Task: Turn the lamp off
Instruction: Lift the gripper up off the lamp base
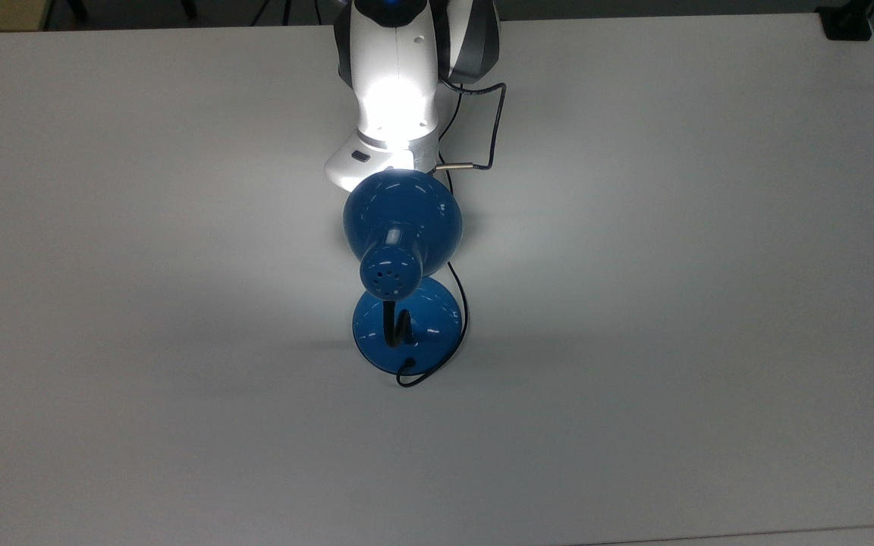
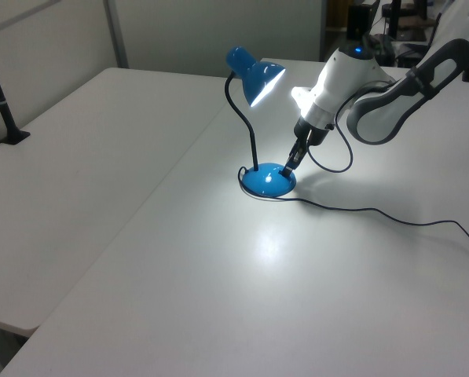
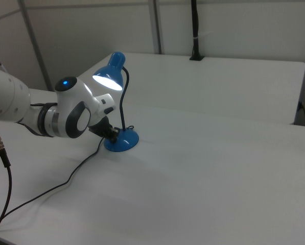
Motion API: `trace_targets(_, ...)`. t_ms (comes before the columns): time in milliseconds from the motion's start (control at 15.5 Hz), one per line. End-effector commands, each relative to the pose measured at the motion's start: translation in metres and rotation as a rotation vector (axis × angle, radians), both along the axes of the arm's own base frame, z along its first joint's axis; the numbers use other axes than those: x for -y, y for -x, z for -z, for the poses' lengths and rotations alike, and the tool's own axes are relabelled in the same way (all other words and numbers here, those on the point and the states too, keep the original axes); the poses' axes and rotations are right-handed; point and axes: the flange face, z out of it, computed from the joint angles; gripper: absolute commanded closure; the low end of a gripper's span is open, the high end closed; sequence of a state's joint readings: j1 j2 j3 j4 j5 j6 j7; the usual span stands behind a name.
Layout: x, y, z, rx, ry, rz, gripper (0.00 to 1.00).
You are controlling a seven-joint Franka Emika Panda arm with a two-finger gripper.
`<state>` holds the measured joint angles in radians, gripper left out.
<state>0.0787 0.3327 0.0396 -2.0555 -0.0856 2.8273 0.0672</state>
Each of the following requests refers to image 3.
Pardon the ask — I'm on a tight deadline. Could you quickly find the Franka gripper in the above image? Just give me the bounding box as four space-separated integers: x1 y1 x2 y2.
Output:
88 93 121 144

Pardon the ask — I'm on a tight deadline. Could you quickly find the blue gooseneck desk lamp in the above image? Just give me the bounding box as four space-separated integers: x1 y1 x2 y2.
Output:
91 52 140 153

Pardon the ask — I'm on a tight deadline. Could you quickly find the black lamp power cable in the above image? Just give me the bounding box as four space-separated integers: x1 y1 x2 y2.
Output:
0 124 135 239

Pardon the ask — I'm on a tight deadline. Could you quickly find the black cable with metal connector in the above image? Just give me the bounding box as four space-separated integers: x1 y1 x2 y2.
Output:
0 118 13 239

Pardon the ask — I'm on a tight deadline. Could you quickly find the grey metal partition post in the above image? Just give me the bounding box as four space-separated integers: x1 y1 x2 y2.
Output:
148 0 166 55

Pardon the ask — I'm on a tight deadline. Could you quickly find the black clamped camera pole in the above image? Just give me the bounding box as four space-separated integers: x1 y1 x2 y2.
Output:
189 0 204 61

